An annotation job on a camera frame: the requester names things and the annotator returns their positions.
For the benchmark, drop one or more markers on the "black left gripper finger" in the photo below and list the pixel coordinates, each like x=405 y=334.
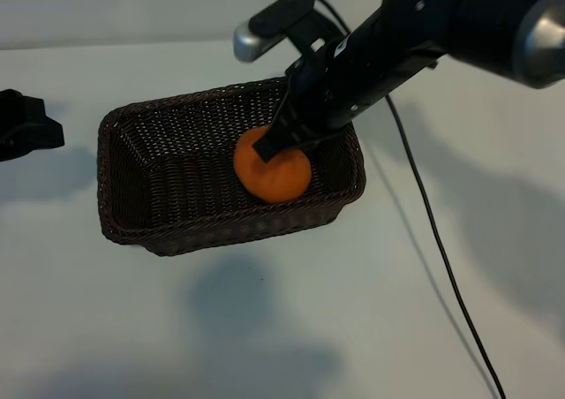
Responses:
x=35 y=138
x=22 y=107

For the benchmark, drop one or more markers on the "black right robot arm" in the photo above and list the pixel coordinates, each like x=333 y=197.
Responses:
x=485 y=19

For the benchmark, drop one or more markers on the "dark brown wicker basket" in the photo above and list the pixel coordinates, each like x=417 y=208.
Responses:
x=176 y=174

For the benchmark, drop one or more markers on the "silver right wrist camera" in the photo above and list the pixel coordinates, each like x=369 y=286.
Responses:
x=247 y=43

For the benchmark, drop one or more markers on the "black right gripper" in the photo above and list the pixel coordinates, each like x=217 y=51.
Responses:
x=353 y=81

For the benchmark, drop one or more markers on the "orange fruit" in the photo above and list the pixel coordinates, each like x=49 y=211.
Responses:
x=273 y=178

